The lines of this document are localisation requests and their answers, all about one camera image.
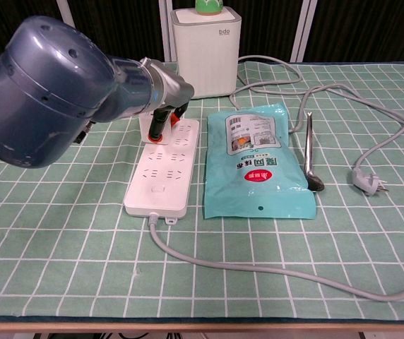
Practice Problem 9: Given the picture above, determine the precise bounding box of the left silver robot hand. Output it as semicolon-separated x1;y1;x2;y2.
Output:
140;56;196;144

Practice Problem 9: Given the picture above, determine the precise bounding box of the white power adapter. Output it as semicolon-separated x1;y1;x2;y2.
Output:
138;112;174;146

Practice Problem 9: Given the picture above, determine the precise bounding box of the white power strip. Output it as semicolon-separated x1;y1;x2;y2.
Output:
123;118;202;225

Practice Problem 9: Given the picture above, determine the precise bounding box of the white bdo appliance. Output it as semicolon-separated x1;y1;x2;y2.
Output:
171;7;242;100

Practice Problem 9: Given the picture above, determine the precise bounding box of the green ceramic ornament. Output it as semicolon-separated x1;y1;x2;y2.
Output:
194;0;223;18

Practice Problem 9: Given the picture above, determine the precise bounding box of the teal cleaning cloth bag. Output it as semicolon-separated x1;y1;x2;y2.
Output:
201;100;318;220

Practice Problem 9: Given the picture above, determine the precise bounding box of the metal spoon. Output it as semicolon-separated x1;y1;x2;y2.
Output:
302;111;326;194

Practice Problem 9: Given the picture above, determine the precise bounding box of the green checked tablecloth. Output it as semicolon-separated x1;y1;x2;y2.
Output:
0;60;404;323

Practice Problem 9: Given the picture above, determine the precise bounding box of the dark pleated curtain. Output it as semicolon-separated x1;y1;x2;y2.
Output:
0;0;404;64

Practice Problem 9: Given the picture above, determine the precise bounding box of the white metal frame post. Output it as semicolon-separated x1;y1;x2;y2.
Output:
158;0;174;63
55;0;78;30
288;0;319;64

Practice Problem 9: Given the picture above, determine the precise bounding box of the grey power strip cable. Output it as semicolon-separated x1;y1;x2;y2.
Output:
148;210;404;303

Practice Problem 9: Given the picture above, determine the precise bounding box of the grey appliance cable with plug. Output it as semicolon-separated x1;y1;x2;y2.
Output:
228;54;404;197

